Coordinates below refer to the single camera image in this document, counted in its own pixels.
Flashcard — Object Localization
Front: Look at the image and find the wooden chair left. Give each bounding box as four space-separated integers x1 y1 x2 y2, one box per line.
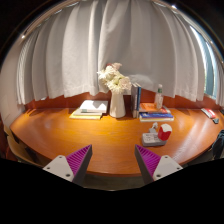
4 126 43 168

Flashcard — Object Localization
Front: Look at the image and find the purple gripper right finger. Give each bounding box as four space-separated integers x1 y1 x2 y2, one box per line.
135 145 182 184

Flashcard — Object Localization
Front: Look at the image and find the yellow book at bottom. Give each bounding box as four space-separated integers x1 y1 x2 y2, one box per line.
70 109 102 120

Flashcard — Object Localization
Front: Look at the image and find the red and white booklet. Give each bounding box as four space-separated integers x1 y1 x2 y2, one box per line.
201 108 216 119

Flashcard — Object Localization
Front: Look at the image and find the grey upright book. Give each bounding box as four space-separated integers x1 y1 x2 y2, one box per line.
131 83 138 118

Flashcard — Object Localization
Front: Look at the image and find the blue upright book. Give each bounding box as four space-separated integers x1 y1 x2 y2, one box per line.
136 83 141 118

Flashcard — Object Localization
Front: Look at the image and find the blue flat book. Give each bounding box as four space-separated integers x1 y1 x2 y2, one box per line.
139 112 174 122

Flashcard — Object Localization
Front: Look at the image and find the white curtain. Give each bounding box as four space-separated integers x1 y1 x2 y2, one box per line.
17 0 224 106

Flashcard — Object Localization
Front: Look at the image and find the black chair right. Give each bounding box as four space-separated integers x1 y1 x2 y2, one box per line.
212 129 224 159

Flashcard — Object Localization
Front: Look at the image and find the white book on top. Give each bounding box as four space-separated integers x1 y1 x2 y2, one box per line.
80 100 108 113

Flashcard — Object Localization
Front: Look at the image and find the clear plastic bottle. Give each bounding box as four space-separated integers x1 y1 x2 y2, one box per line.
154 84 163 109

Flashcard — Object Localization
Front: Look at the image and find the small dark object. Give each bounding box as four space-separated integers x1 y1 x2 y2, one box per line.
213 118 219 124

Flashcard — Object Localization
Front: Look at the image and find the white ceramic vase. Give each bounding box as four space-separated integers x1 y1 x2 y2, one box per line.
110 93 126 118

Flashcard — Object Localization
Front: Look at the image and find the orange flat book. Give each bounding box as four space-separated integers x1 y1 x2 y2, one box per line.
139 103 168 114

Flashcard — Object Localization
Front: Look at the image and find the white flower bouquet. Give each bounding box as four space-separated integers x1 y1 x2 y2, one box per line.
97 63 131 94

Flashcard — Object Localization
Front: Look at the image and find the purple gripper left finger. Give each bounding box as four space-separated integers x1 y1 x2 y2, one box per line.
44 145 92 186

